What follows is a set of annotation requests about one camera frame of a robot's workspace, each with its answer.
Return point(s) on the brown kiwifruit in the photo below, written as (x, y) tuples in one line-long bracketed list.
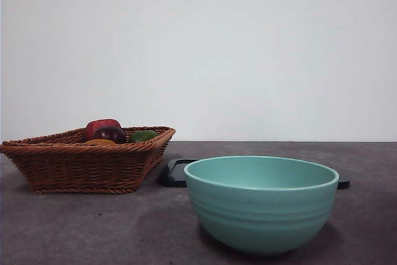
[(100, 142)]

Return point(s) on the teal bowl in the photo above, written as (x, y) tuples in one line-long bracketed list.
[(260, 212)]

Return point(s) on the green fruit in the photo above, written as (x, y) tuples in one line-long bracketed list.
[(142, 136)]

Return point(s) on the dark rectangular tray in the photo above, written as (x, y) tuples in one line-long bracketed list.
[(173, 175)]

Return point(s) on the dark purple plum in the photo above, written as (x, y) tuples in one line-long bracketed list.
[(109, 134)]

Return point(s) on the red apple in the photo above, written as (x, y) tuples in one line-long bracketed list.
[(102, 124)]

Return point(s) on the brown wicker basket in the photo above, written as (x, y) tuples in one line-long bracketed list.
[(77, 168)]

